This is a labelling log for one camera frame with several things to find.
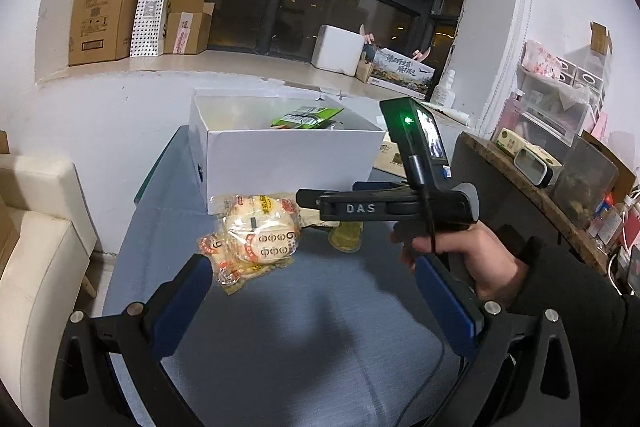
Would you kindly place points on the green snack packet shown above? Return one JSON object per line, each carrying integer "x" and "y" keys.
{"x": 305, "y": 117}

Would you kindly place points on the person's right forearm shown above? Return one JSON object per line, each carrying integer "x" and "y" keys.
{"x": 575, "y": 332}

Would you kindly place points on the yellow tissue pack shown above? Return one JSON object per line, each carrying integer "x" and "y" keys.
{"x": 387, "y": 154}

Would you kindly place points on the yellow jelly cup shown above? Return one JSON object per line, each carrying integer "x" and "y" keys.
{"x": 345, "y": 237}

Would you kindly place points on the rice cracker packet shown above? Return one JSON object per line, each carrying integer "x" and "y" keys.
{"x": 225, "y": 264}
{"x": 262, "y": 232}

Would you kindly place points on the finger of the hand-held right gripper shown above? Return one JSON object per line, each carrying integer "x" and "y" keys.
{"x": 307, "y": 199}
{"x": 380, "y": 186}

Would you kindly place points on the white plastic bottle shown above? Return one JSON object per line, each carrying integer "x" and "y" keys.
{"x": 444, "y": 89}

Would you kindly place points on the clear plastic container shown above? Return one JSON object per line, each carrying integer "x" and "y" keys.
{"x": 585, "y": 182}

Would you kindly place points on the cardboard piece on wall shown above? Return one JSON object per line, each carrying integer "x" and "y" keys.
{"x": 601, "y": 38}

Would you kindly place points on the white foam box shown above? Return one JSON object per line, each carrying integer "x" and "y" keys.
{"x": 337, "y": 49}

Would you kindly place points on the dotted paper bag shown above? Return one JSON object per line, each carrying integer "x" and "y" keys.
{"x": 155, "y": 2}

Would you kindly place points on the wooden side table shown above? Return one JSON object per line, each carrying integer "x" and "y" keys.
{"x": 500, "y": 172}

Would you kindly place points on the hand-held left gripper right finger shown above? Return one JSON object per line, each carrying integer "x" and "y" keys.
{"x": 445, "y": 307}

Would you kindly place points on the small cream box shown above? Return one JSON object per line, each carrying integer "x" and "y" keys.
{"x": 507, "y": 141}

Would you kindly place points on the small cardboard box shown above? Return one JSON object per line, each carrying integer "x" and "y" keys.
{"x": 187, "y": 29}

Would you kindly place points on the white alarm clock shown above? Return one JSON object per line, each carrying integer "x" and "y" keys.
{"x": 537, "y": 167}

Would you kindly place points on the white rolled paper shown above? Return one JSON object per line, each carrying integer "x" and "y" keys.
{"x": 452, "y": 114}

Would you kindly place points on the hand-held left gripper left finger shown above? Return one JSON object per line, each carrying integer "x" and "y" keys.
{"x": 177, "y": 307}

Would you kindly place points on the large cardboard box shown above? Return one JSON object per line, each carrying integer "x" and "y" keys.
{"x": 102, "y": 7}

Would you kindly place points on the white drawer organizer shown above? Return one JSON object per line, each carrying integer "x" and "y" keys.
{"x": 555, "y": 102}

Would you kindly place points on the pink toy figure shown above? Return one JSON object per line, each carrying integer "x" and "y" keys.
{"x": 369, "y": 36}

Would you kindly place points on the long printed box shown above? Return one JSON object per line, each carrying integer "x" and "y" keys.
{"x": 400, "y": 72}

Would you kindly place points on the person's right hand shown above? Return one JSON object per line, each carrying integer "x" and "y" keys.
{"x": 490, "y": 262}

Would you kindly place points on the cream sofa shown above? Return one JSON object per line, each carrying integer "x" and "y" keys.
{"x": 35, "y": 257}

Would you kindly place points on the white cardboard box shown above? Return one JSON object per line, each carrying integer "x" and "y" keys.
{"x": 280, "y": 172}

